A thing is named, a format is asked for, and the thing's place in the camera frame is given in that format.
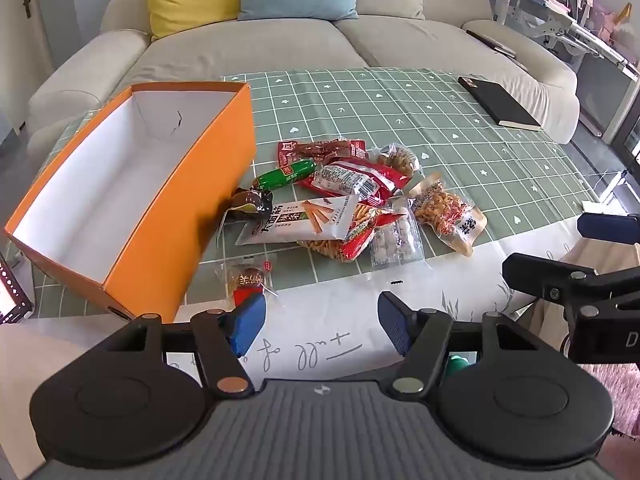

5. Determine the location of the white stick snack packet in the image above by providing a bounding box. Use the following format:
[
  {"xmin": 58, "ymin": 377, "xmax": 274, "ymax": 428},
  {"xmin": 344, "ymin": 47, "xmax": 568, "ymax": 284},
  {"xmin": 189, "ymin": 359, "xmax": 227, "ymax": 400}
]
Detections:
[{"xmin": 235, "ymin": 194, "xmax": 362, "ymax": 247}]

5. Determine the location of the dark red sausage packet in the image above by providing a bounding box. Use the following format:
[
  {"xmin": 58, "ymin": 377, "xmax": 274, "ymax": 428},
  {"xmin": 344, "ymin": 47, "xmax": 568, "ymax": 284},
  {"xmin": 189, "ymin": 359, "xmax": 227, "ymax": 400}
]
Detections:
[{"xmin": 277, "ymin": 139, "xmax": 368, "ymax": 167}]

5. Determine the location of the clear peanut snack packet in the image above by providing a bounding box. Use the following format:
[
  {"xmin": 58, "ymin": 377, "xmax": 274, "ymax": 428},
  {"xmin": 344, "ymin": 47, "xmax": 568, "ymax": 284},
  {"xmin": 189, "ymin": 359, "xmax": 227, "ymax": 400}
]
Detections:
[{"xmin": 409, "ymin": 174, "xmax": 488, "ymax": 257}]

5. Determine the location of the clear fried snack packet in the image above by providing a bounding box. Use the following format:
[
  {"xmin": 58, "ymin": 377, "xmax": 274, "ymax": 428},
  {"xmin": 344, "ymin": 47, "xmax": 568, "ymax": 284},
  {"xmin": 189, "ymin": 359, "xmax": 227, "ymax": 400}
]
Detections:
[{"xmin": 374, "ymin": 144, "xmax": 422, "ymax": 178}]

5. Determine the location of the dark brown snack packet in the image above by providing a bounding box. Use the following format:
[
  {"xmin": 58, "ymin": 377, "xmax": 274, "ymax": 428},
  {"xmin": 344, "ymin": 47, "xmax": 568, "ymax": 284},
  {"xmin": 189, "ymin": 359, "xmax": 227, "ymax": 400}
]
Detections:
[{"xmin": 231, "ymin": 187, "xmax": 275, "ymax": 220}]

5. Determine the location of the pink rug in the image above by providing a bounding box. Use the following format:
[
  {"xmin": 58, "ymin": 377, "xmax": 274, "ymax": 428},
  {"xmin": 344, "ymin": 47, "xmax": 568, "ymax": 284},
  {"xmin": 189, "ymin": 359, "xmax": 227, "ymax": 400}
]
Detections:
[{"xmin": 565, "ymin": 360, "xmax": 640, "ymax": 441}]

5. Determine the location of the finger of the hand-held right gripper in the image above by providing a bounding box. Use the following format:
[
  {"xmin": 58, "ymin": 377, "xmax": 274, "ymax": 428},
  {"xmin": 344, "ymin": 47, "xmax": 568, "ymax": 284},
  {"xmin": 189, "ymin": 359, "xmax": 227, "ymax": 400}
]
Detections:
[{"xmin": 502, "ymin": 254, "xmax": 599, "ymax": 307}]

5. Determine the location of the clear packet of white balls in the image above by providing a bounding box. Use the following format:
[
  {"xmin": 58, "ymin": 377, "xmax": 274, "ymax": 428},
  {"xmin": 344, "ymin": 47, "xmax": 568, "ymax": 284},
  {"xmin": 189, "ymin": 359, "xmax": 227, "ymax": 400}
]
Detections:
[{"xmin": 369, "ymin": 209, "xmax": 427, "ymax": 270}]

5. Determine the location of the black notebook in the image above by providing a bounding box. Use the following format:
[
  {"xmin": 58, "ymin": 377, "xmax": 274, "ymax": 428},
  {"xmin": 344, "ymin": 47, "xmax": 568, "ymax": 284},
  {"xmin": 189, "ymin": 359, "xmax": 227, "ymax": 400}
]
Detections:
[{"xmin": 457, "ymin": 76, "xmax": 543, "ymax": 132}]

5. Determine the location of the red clear cracker stick packet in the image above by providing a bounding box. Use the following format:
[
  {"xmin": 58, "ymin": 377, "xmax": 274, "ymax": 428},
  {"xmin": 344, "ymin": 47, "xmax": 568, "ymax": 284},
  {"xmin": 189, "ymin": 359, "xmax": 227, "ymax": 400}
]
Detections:
[{"xmin": 299, "ymin": 204, "xmax": 407, "ymax": 264}]

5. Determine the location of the white door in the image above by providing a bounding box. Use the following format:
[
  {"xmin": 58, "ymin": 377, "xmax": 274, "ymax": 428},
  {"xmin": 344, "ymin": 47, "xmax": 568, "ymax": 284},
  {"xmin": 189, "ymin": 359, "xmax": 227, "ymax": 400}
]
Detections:
[{"xmin": 0, "ymin": 0, "xmax": 56, "ymax": 136}]

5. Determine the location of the green wrapped sausage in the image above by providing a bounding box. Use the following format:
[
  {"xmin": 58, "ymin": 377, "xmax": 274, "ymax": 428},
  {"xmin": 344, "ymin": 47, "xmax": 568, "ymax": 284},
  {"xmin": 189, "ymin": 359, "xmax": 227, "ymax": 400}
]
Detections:
[{"xmin": 252, "ymin": 159, "xmax": 317, "ymax": 191}]

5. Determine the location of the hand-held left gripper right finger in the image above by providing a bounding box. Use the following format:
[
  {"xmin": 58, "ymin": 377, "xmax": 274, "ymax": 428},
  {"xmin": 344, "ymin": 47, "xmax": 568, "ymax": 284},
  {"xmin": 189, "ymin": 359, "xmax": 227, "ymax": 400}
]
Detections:
[{"xmin": 377, "ymin": 291, "xmax": 541, "ymax": 395}]

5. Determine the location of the phone with lit screen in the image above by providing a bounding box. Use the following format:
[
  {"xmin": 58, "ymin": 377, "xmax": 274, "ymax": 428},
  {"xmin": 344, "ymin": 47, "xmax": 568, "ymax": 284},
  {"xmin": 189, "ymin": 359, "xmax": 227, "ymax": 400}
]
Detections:
[{"xmin": 0, "ymin": 252, "xmax": 35, "ymax": 325}]

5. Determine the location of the white adjustable desk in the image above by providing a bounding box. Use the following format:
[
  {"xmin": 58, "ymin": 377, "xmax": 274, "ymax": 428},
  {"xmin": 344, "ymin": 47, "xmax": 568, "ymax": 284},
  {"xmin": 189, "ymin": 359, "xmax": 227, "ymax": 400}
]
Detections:
[{"xmin": 480, "ymin": 0, "xmax": 640, "ymax": 83}]

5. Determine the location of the beige cloth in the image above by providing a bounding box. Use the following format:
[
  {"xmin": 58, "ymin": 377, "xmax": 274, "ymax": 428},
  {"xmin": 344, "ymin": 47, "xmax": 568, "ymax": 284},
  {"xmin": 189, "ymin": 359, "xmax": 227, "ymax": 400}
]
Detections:
[{"xmin": 520, "ymin": 239, "xmax": 640, "ymax": 331}]

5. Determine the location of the small clear red snack packet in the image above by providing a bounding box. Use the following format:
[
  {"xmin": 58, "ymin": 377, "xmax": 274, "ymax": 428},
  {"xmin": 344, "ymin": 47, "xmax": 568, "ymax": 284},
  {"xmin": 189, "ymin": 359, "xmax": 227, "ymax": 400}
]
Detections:
[{"xmin": 215, "ymin": 257, "xmax": 279, "ymax": 303}]

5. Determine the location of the orange cardboard box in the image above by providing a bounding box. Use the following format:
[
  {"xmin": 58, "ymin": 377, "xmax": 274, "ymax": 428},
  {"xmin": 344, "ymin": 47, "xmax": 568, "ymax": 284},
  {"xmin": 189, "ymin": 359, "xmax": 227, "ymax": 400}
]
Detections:
[{"xmin": 4, "ymin": 81, "xmax": 257, "ymax": 323}]

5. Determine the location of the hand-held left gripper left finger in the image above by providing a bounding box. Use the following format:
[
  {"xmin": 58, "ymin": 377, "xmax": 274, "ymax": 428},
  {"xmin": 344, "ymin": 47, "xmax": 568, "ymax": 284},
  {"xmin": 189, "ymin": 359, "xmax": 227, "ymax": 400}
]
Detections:
[{"xmin": 102, "ymin": 292, "xmax": 266, "ymax": 399}]

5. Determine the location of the beige sofa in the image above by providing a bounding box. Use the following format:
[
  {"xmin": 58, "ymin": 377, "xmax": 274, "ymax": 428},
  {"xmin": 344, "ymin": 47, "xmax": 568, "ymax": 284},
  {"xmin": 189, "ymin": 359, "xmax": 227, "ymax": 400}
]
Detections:
[{"xmin": 25, "ymin": 0, "xmax": 581, "ymax": 161}]

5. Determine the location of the green checked tablecloth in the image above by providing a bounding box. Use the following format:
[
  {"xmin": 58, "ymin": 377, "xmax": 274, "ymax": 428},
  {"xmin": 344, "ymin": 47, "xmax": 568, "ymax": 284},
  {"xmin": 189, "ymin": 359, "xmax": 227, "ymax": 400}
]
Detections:
[{"xmin": 32, "ymin": 67, "xmax": 618, "ymax": 376}]

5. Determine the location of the dark book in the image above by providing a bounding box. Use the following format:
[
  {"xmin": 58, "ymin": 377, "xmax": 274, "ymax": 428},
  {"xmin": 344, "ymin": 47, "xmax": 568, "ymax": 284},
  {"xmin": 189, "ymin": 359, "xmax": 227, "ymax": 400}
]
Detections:
[{"xmin": 465, "ymin": 29, "xmax": 518, "ymax": 58}]

